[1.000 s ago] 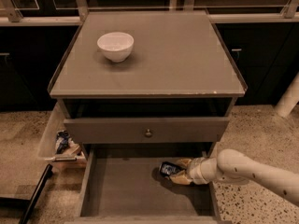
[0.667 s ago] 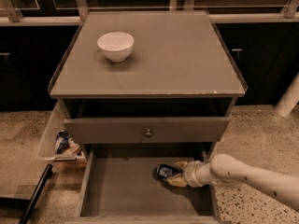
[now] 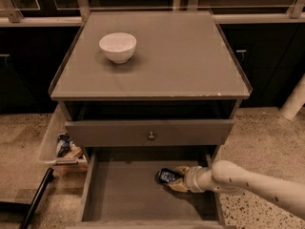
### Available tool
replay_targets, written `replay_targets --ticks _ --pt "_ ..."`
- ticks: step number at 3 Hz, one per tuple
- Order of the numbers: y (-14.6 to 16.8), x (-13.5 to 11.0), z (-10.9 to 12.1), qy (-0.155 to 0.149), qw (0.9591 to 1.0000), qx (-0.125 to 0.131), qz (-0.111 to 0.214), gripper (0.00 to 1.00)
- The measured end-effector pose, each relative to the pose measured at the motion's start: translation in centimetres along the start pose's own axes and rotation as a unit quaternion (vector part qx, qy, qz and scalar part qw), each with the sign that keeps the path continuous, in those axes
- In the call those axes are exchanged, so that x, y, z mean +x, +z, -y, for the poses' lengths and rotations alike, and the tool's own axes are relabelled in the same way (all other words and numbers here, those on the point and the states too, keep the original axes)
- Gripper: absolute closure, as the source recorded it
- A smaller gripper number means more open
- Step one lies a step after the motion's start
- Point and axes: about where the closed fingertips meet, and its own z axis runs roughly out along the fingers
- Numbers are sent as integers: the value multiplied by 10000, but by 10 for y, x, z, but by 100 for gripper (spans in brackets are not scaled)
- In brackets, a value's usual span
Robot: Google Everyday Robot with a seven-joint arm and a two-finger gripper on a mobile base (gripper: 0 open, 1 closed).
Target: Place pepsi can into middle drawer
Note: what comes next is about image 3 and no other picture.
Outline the white metal railing frame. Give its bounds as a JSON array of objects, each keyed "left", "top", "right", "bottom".
[{"left": 0, "top": 0, "right": 305, "bottom": 26}]

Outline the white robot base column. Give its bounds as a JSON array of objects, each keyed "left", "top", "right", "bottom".
[{"left": 280, "top": 73, "right": 305, "bottom": 120}]

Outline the clear plastic bin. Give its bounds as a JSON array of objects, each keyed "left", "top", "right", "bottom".
[{"left": 38, "top": 106, "right": 88, "bottom": 174}]

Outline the blue pepsi can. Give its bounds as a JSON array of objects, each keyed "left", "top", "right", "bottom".
[{"left": 157, "top": 168, "right": 182, "bottom": 184}]

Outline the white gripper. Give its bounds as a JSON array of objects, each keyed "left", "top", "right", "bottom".
[{"left": 168, "top": 166, "right": 204, "bottom": 193}]

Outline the open grey middle drawer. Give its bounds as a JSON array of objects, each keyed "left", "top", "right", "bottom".
[{"left": 68, "top": 147, "right": 236, "bottom": 229}]

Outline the black pole on floor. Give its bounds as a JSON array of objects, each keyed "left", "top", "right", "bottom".
[{"left": 19, "top": 168, "right": 53, "bottom": 229}]

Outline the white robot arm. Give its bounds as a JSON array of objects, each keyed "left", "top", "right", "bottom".
[{"left": 168, "top": 160, "right": 305, "bottom": 219}]

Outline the grey drawer cabinet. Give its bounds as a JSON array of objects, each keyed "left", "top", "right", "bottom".
[{"left": 48, "top": 10, "right": 254, "bottom": 229}]

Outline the closed grey top drawer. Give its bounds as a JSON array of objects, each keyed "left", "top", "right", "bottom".
[{"left": 65, "top": 119, "right": 234, "bottom": 147}]

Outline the round brass drawer knob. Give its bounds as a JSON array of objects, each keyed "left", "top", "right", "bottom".
[{"left": 148, "top": 132, "right": 155, "bottom": 141}]

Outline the white ceramic bowl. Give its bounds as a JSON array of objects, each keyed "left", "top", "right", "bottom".
[{"left": 99, "top": 32, "right": 137, "bottom": 64}]

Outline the blue snack bag in bin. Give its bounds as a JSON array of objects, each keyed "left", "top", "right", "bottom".
[{"left": 56, "top": 133, "right": 71, "bottom": 157}]

